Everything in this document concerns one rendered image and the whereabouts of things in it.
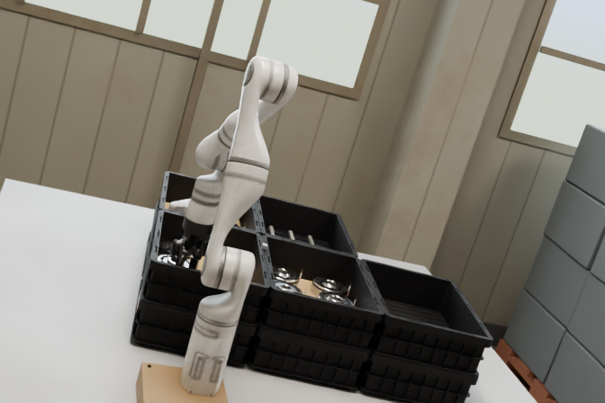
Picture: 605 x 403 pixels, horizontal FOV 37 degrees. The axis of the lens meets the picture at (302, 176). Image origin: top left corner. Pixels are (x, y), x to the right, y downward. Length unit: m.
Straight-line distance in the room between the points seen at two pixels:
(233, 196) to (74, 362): 0.56
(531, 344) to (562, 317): 0.25
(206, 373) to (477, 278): 3.03
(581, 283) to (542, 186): 0.76
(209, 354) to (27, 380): 0.39
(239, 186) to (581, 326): 2.54
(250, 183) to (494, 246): 3.05
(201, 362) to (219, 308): 0.13
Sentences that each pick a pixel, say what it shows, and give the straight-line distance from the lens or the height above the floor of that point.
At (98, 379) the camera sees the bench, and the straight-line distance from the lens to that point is 2.10.
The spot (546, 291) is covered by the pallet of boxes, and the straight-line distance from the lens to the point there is 4.45.
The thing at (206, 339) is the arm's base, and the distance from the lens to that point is 1.96.
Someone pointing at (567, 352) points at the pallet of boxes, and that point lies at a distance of 4.23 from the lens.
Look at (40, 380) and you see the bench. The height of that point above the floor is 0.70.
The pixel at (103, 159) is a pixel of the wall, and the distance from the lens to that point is 4.25.
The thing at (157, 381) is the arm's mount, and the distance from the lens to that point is 2.03.
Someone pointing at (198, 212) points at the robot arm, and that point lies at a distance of 2.22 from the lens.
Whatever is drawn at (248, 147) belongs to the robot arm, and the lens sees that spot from 1.90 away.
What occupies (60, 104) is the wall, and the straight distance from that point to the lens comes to 4.19.
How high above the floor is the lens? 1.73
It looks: 14 degrees down
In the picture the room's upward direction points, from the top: 17 degrees clockwise
